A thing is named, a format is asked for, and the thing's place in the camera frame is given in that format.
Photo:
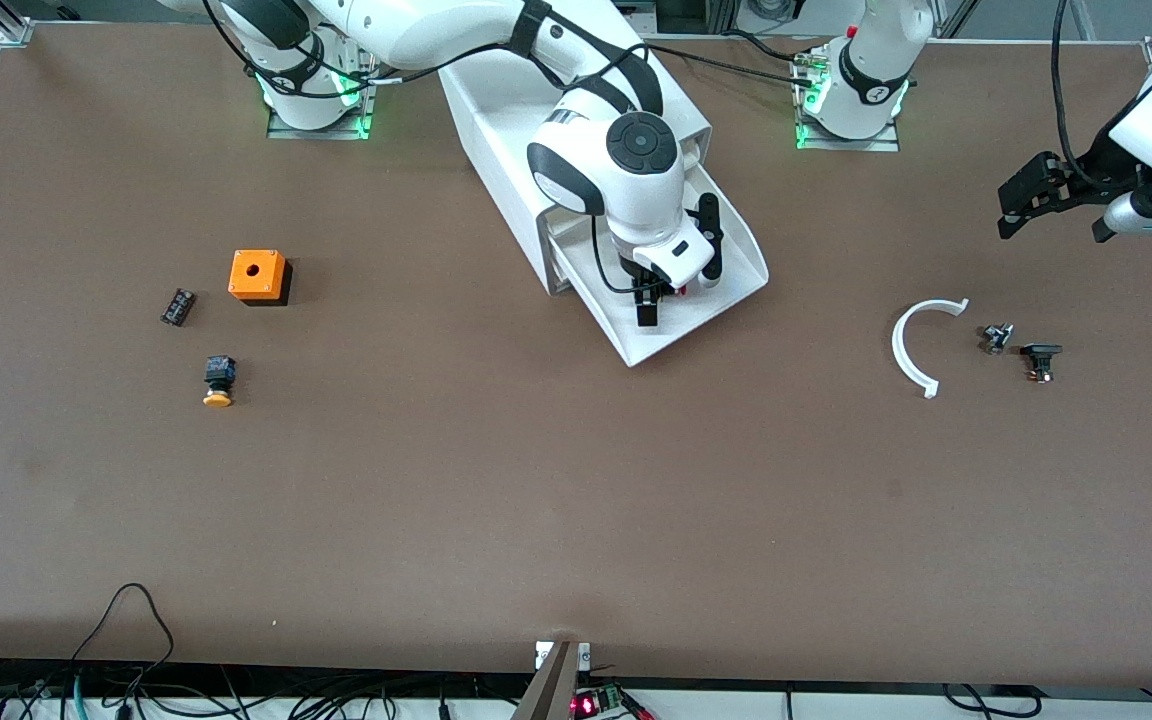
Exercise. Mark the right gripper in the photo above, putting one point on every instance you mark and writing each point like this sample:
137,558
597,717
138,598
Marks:
647,304

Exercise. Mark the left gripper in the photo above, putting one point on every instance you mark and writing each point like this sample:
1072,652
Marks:
1096,172

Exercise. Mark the white plastic drawer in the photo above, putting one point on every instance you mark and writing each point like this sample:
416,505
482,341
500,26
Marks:
696,320
696,150
566,228

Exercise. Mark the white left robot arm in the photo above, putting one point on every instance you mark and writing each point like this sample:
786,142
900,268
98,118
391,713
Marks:
871,80

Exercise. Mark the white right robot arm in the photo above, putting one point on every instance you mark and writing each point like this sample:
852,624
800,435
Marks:
436,25

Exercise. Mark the white drawer cabinet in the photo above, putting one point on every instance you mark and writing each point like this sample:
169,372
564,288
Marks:
496,110

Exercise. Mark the yellow push button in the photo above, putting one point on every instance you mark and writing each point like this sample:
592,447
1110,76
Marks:
220,372

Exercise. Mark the small grey black component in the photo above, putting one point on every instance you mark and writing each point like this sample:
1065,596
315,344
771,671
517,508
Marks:
996,338

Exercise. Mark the black component with copper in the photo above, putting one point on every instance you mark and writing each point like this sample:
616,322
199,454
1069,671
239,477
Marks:
1040,352

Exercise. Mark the white curved plastic arc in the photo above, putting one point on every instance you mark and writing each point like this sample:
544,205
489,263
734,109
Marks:
897,345

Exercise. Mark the orange box with hole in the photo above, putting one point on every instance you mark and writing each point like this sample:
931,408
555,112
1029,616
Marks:
271,280

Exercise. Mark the circuit board with red light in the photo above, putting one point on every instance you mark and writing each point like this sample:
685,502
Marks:
601,703

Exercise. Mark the small black terminal block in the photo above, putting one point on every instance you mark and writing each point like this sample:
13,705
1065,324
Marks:
178,307

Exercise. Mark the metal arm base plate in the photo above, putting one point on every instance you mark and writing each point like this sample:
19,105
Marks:
846,145
316,133

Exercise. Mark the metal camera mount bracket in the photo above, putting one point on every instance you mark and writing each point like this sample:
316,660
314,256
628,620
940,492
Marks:
551,690

